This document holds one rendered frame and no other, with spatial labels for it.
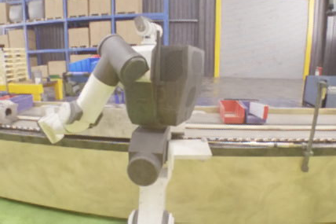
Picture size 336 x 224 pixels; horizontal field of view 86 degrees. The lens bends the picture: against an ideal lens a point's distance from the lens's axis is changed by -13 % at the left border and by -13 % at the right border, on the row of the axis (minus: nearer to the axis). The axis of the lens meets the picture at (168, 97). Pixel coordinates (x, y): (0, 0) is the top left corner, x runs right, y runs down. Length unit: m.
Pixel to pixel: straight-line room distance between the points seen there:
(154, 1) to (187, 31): 2.52
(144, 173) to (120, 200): 1.02
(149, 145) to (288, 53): 12.35
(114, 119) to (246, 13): 11.21
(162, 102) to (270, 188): 1.17
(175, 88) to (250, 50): 11.43
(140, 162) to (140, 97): 0.23
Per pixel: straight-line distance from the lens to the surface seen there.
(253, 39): 12.12
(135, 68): 0.60
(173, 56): 0.70
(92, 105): 0.68
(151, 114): 0.74
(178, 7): 11.89
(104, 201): 1.80
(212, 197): 1.62
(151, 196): 0.94
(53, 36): 14.39
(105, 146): 1.51
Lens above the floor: 1.38
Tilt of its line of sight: 13 degrees down
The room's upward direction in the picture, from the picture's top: straight up
